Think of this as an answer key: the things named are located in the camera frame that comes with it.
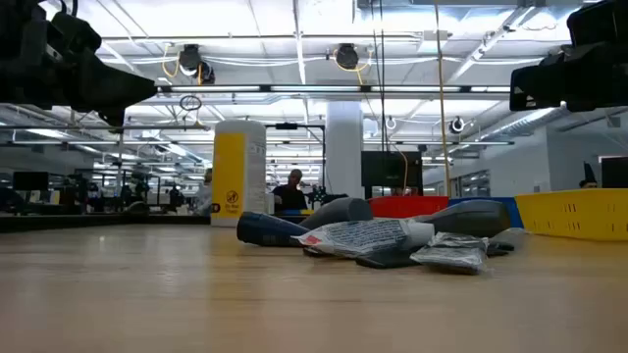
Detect white canister with yellow label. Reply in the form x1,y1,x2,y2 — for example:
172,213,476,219
210,120,268,227

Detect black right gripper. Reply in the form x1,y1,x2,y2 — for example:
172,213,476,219
508,41,628,113

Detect blue plastic basket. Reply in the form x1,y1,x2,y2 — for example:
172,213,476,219
448,196,524,229

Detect black table edge rail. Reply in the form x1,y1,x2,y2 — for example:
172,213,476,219
0,214,212,232

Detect yellow plastic basket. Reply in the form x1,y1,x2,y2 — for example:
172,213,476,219
514,188,628,242

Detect black monitor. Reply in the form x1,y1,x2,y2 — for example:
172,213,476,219
13,171,50,192
601,156,628,190
361,150,424,188

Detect bare black comb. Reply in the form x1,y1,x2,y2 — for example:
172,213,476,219
302,246,418,270

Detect white pillar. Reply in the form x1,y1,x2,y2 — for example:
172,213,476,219
325,100,365,200

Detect red plastic basket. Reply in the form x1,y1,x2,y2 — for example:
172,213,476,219
368,195,450,221

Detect white toothpaste tube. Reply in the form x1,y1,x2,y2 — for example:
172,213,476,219
291,219,436,259

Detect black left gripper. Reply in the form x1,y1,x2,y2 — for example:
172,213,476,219
58,46,158,127

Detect black hanging cables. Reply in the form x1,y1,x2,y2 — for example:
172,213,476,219
371,0,388,153

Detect grey tube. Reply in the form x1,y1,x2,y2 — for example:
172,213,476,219
298,197,374,230
411,199,512,239

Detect dark blue tube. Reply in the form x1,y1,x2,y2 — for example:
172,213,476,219
235,211,310,248

